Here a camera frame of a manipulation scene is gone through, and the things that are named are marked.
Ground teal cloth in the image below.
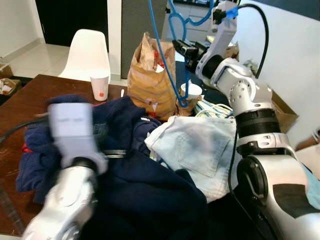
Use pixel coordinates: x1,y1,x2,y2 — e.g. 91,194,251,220
300,165,320,211

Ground grey green plastic bag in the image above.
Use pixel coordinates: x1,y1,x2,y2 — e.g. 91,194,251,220
242,59,261,78

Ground white plastic chair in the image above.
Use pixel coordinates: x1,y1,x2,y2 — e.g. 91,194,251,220
58,28,112,83

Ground open cardboard box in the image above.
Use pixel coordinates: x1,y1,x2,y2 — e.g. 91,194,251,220
270,91,299,135

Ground small filled cardboard box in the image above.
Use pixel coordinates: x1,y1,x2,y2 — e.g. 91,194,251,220
222,42,240,61

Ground light denim shorts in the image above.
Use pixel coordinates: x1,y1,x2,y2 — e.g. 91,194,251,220
145,115,238,203

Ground large brown paper bag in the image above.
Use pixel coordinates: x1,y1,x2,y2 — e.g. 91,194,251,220
126,32,177,122

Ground green cloth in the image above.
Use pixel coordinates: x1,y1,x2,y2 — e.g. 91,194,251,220
192,97,236,119

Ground blue plastic hanger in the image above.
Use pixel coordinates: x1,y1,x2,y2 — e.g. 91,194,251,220
147,0,216,108

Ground white paper cup red logo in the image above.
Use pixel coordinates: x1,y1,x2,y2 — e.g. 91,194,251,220
90,69,111,102

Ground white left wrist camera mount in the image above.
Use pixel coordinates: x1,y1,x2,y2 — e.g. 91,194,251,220
47,102,108,173

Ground small brown paper bag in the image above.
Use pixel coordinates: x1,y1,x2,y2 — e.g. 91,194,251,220
175,82,203,117

